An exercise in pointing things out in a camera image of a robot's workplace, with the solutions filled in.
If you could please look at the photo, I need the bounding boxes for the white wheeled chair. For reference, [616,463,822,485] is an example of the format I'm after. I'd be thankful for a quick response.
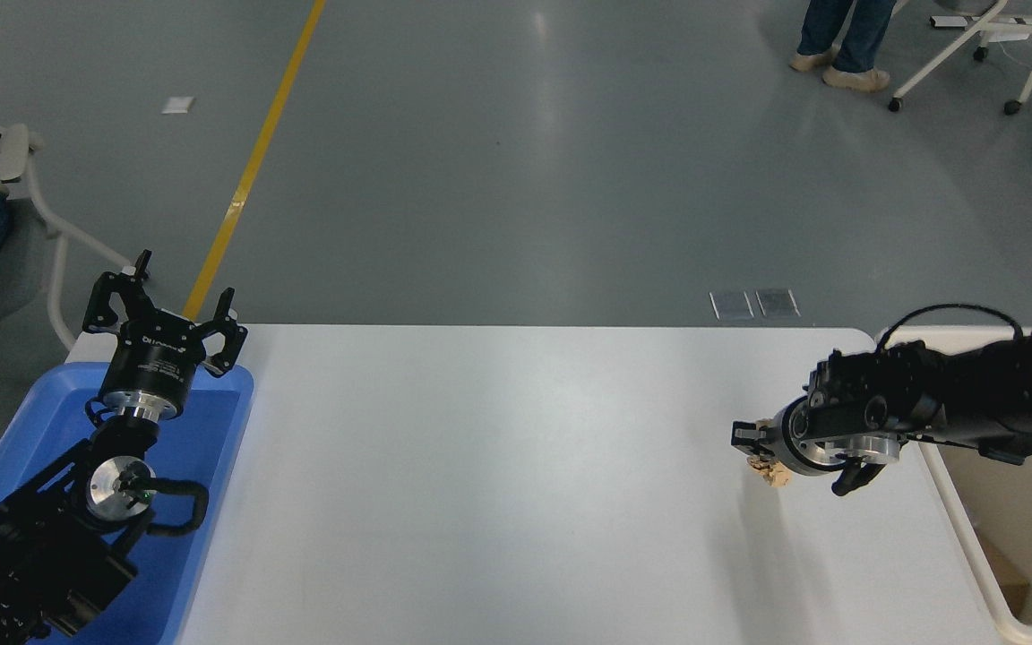
[887,0,1032,116]

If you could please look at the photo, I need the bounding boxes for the white grey chair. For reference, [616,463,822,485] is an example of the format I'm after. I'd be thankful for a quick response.
[0,123,137,352]

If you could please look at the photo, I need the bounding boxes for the grey floor plate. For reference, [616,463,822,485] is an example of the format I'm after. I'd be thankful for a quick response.
[754,288,802,320]
[709,290,755,322]

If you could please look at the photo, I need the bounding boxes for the tan paper ball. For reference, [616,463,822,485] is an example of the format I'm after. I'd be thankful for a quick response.
[746,453,793,489]

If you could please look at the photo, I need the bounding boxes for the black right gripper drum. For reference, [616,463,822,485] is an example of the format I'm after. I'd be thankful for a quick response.
[769,408,795,471]

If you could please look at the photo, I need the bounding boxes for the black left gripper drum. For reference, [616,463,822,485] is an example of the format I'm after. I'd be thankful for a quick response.
[100,310,210,411]

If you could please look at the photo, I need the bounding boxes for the standing person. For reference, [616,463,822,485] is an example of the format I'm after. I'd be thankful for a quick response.
[789,0,899,94]

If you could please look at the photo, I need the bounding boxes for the blue plastic tray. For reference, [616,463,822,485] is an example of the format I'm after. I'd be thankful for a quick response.
[0,361,255,645]

